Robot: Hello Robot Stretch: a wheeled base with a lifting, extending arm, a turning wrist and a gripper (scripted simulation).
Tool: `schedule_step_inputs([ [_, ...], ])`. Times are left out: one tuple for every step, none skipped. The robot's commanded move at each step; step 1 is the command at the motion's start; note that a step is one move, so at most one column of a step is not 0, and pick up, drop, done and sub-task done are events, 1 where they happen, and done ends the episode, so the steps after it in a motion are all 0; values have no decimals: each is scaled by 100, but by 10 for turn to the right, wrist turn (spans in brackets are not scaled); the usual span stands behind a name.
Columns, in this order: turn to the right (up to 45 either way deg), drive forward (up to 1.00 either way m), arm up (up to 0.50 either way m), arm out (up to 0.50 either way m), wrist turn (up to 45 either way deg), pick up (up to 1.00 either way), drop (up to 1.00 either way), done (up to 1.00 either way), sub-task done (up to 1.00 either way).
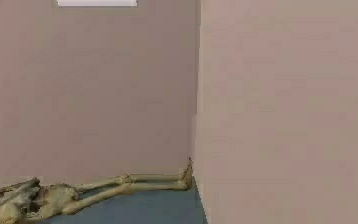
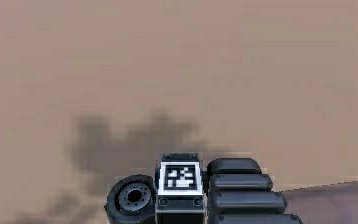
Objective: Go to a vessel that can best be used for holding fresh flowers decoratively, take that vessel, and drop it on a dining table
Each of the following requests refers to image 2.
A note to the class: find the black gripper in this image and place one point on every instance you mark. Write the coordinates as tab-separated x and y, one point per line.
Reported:
132	198

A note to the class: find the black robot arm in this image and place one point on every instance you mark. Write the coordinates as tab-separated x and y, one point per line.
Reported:
240	196

